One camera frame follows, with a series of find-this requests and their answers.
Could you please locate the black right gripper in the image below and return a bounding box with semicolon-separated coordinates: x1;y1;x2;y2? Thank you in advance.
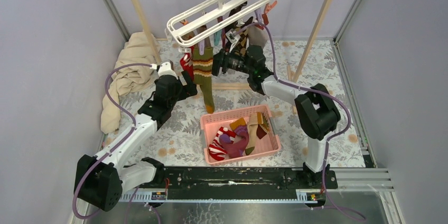
199;43;254;77

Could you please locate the green striped sock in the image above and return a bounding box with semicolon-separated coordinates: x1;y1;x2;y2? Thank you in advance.
193;47;215;114

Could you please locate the grey sock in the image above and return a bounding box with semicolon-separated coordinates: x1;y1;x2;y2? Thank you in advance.
247;23;269;48

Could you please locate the red white santa sock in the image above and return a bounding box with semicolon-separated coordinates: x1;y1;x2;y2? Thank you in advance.
208;127;236;161

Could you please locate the beige striped patchwork sock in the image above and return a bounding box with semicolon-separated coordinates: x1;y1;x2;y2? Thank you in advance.
245;112;270;155

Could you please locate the magenta yellow sock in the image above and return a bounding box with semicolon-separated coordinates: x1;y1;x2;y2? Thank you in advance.
221;118;249;158

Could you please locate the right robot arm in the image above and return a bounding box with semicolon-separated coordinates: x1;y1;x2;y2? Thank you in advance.
212;45;341;188

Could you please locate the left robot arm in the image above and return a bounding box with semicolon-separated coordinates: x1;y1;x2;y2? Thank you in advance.
72;71;198;211

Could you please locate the white sock hanger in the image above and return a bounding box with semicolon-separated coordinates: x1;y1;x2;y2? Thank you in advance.
165;0;271;48

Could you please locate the argyle brown sock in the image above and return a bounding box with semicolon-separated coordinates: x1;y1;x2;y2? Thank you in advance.
230;30;248;57

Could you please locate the red bear sock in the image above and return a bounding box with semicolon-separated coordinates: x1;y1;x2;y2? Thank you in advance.
180;53;194;80

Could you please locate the beige cloth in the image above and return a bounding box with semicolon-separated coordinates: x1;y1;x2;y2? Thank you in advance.
100;32;156;134

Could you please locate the orange clothes peg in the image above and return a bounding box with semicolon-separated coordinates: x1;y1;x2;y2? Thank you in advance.
263;0;277;15

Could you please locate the pink plastic basket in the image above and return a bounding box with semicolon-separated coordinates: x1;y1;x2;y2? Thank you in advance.
200;105;281;165

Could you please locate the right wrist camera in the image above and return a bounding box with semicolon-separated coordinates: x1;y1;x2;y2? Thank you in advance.
225;29;240;52

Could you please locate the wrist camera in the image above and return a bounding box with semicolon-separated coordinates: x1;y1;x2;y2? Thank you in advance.
225;29;240;52
151;60;179;79

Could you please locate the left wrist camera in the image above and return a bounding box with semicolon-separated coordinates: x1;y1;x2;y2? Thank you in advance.
151;60;179;79

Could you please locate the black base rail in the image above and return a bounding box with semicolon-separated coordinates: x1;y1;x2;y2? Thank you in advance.
139;166;338;201

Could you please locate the wooden clothes rack frame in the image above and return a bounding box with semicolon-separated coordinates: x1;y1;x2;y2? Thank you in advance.
119;0;346;115

